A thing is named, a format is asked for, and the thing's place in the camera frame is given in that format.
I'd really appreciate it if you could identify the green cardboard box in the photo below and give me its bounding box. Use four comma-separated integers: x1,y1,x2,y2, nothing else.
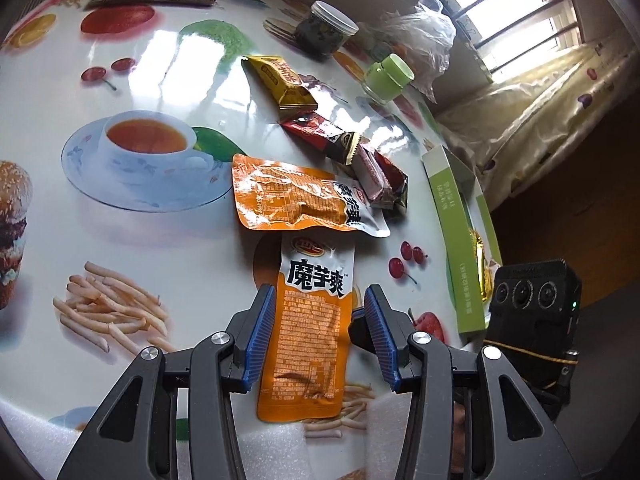
421,145,504,339

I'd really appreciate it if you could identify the golden foil snack packet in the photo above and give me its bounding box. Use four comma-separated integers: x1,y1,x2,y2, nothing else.
467,227,502,302

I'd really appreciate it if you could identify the yellow peanut snack packet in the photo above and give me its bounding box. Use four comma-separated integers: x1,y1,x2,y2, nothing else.
241,55,319,111

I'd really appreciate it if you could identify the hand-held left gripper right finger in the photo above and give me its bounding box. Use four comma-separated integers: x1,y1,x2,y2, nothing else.
364,284,583,480

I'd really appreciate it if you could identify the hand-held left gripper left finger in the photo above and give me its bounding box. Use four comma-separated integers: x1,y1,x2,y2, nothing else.
57,284,277,480

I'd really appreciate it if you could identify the clear jar with dark contents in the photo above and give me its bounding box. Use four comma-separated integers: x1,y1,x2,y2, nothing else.
292,1,360,61

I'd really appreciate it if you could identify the beige patterned curtain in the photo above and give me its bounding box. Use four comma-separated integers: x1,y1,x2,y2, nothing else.
435,42,640,211

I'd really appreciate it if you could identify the dark red snack packet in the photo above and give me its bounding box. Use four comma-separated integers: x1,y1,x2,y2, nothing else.
280,112,368,166

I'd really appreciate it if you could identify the pink red snack packet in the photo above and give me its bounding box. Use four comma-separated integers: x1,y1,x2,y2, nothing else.
352,142,409,211

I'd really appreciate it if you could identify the orange konjac snack packet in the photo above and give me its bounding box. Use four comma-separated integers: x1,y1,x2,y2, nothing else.
256,232,357,422
231,153,391,238

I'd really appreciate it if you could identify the window grille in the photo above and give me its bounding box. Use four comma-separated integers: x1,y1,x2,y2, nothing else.
415,0,586,81

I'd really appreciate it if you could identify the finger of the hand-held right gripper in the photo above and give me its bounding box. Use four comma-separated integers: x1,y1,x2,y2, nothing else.
348,307,375,358

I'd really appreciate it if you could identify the green lidded jar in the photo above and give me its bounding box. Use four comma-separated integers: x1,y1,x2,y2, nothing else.
362,54,415,103

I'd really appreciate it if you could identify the clear plastic bag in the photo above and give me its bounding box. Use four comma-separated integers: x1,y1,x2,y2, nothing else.
380,0,457,101

